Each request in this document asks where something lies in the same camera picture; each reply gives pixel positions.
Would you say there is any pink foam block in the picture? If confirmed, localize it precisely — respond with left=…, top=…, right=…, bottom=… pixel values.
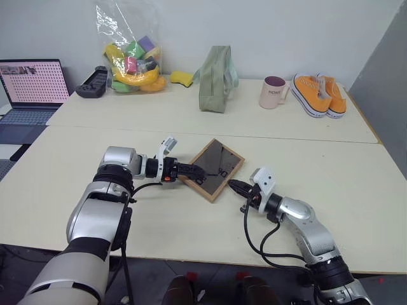
left=124, top=57, right=139, bottom=76

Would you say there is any dark rounded shape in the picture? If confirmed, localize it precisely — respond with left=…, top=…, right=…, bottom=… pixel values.
left=162, top=274, right=197, bottom=305

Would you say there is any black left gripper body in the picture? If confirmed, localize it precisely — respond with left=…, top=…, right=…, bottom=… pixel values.
left=163, top=157, right=193, bottom=184

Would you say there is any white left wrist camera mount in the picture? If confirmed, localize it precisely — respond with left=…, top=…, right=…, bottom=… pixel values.
left=155, top=135, right=177, bottom=184

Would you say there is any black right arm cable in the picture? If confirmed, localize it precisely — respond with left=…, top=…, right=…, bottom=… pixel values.
left=240, top=203, right=314, bottom=271

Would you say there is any yellow toy banana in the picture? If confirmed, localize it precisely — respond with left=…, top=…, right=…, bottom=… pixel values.
left=113, top=67, right=160, bottom=86

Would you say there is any wooden picture frame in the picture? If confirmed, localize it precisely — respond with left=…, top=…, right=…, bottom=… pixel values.
left=177, top=138, right=246, bottom=203

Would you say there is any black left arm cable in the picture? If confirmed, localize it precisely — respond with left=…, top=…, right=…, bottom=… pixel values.
left=120, top=181, right=168, bottom=305

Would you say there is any green cloth bag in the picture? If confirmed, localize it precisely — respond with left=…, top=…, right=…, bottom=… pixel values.
left=193, top=45, right=240, bottom=113

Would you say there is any orange canvas sneaker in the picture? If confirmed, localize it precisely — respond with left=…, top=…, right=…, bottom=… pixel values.
left=291, top=73, right=333, bottom=119
left=316, top=72, right=347, bottom=120

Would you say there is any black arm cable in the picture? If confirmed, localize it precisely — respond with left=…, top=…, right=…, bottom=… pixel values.
left=240, top=203, right=314, bottom=271
left=120, top=181, right=168, bottom=305

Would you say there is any white perforated board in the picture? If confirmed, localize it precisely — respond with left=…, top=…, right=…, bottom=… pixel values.
left=0, top=158, right=20, bottom=182

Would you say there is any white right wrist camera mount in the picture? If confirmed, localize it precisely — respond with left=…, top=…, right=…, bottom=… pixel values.
left=249, top=166, right=276, bottom=214

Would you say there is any grey laptop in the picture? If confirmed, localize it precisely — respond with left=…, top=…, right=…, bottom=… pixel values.
left=0, top=58, right=71, bottom=146

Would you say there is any pink mug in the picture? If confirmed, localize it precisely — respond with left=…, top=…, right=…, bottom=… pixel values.
left=258, top=76, right=291, bottom=110

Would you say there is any black game controller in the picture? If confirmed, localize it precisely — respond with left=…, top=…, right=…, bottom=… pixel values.
left=75, top=65, right=109, bottom=99

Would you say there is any green foam block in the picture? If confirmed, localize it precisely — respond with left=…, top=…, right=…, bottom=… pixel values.
left=123, top=41, right=144, bottom=60

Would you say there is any clear plastic bag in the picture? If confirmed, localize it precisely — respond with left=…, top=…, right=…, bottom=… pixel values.
left=94, top=1, right=168, bottom=95

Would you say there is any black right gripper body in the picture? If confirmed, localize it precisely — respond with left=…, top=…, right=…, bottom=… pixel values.
left=244, top=183, right=263, bottom=212

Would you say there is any yellow sponge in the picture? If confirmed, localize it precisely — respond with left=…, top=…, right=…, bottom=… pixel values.
left=170, top=70, right=195, bottom=88

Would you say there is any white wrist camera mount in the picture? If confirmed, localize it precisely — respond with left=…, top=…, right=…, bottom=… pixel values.
left=155, top=135, right=177, bottom=184
left=249, top=166, right=276, bottom=214

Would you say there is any purple foam block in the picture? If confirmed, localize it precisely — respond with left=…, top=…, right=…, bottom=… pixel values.
left=138, top=36, right=156, bottom=53

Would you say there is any grey partition panel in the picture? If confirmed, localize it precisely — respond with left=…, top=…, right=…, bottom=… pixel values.
left=346, top=0, right=407, bottom=179

